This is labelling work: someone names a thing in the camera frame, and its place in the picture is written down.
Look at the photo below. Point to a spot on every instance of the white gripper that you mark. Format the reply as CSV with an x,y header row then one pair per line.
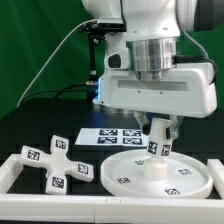
x,y
186,90

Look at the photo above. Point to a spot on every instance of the white round table top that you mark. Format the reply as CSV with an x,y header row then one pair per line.
x,y
135,173

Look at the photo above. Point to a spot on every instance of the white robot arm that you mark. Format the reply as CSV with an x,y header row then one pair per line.
x,y
142,70

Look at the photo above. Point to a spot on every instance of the white fiducial marker sheet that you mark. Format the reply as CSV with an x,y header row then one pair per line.
x,y
111,136

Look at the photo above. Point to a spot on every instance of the white cross table base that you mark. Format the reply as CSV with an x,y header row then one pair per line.
x,y
57,164

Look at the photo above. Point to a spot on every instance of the camera on black stand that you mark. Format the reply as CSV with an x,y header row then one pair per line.
x,y
97,32

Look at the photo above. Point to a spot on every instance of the white workspace border frame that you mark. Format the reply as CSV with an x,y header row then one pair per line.
x,y
97,209

